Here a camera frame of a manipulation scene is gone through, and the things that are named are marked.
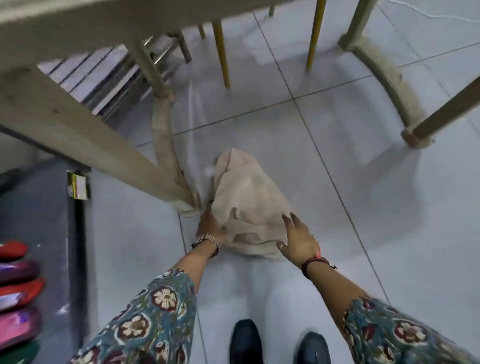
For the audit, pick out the person's left hand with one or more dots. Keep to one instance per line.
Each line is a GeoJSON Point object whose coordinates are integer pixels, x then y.
{"type": "Point", "coordinates": [210, 227]}

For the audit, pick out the person's right hand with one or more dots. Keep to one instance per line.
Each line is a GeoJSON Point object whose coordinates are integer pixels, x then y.
{"type": "Point", "coordinates": [300, 243]}

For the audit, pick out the grey metal shelf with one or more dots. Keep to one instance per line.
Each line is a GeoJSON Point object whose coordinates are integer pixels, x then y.
{"type": "Point", "coordinates": [45, 225]}

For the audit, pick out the person's right forearm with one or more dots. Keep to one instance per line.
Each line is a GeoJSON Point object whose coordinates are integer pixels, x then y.
{"type": "Point", "coordinates": [330, 288]}

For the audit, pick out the person's left forearm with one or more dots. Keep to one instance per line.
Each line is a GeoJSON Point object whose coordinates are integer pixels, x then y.
{"type": "Point", "coordinates": [187, 266]}

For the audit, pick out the person's right black shoe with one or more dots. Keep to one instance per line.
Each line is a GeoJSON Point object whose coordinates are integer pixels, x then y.
{"type": "Point", "coordinates": [313, 348]}

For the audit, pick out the person's black shoe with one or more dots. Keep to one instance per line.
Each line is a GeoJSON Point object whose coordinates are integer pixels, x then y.
{"type": "Point", "coordinates": [245, 343]}
{"type": "Point", "coordinates": [313, 348]}

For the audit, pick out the person's left black shoe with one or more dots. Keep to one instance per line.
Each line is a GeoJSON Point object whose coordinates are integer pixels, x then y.
{"type": "Point", "coordinates": [245, 343]}

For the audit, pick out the yellow shelf price label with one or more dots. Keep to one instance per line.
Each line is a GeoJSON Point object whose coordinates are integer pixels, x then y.
{"type": "Point", "coordinates": [78, 186]}

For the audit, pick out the silver wristwatch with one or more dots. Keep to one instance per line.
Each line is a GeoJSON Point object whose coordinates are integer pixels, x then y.
{"type": "Point", "coordinates": [212, 239]}

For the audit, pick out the beige plastic table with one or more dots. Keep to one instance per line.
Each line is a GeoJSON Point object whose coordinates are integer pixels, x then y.
{"type": "Point", "coordinates": [75, 123]}

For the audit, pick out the yellow plastic chair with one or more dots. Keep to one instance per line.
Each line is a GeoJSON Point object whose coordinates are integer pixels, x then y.
{"type": "Point", "coordinates": [221, 52]}

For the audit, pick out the purple snack packet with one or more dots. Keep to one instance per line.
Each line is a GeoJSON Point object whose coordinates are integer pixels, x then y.
{"type": "Point", "coordinates": [18, 270]}

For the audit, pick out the red snack packet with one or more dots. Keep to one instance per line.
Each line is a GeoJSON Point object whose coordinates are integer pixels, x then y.
{"type": "Point", "coordinates": [13, 250]}
{"type": "Point", "coordinates": [20, 294]}

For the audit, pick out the pink snack packet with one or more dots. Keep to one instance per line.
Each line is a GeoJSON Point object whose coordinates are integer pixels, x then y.
{"type": "Point", "coordinates": [18, 326]}

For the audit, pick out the green snack packet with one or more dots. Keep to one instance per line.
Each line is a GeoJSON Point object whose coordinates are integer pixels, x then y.
{"type": "Point", "coordinates": [18, 354]}

